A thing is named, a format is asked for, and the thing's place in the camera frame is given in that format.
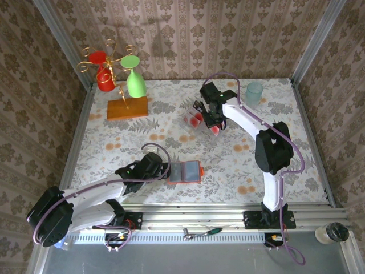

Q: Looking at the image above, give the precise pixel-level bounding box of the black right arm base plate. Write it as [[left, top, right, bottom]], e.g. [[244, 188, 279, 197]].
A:
[[244, 210, 297, 229]]

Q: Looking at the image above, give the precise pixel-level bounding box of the floral tablecloth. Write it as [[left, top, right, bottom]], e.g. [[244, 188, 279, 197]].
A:
[[67, 78, 329, 205]]

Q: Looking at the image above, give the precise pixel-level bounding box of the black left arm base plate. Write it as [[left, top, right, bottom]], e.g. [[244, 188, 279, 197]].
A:
[[91, 211, 143, 231]]

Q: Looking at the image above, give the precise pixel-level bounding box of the orange card holder wallet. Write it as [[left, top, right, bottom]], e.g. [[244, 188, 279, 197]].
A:
[[166, 160, 204, 184]]

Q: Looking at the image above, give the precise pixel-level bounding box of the blue white small connector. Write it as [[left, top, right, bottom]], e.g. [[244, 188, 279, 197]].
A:
[[56, 239, 74, 252]]

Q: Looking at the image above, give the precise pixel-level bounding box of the green wine glass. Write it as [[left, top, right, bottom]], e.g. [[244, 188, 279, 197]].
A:
[[120, 55, 147, 99]]

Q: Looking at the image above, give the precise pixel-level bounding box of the teal translucent plastic cup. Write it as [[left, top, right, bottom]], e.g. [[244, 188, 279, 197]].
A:
[[245, 82, 264, 111]]

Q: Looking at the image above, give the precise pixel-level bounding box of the red wine glass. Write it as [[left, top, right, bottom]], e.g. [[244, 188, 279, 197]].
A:
[[88, 50, 117, 92]]

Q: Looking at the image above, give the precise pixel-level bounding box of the aluminium table side rail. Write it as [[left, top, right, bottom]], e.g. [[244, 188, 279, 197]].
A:
[[58, 84, 97, 195], [290, 79, 336, 208]]

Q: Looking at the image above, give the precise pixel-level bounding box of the black power connector bracket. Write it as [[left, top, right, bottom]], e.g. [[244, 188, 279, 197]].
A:
[[263, 232, 286, 248], [104, 232, 131, 249]]

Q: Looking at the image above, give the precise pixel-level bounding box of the aluminium frame post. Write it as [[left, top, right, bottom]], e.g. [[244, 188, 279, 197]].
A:
[[290, 0, 347, 85], [33, 0, 96, 91]]

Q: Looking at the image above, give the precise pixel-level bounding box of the glass jar with black lid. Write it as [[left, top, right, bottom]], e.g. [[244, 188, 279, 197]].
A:
[[314, 222, 350, 245]]

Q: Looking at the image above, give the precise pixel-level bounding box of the white slotted cable duct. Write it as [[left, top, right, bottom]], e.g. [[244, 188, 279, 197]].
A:
[[67, 230, 267, 245]]

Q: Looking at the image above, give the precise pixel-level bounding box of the ratchet wrench green black handle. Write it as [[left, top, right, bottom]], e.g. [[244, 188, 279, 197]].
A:
[[183, 227, 225, 240]]

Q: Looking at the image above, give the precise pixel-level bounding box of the aluminium mounting rail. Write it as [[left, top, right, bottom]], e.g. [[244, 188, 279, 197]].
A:
[[64, 203, 350, 232]]

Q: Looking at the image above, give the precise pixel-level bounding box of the gold wire rack wooden base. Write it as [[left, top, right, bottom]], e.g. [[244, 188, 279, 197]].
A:
[[76, 39, 149, 120]]

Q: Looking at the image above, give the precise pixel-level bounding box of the grey metal shelf panel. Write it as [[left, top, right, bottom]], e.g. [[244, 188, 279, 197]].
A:
[[27, 231, 359, 274]]

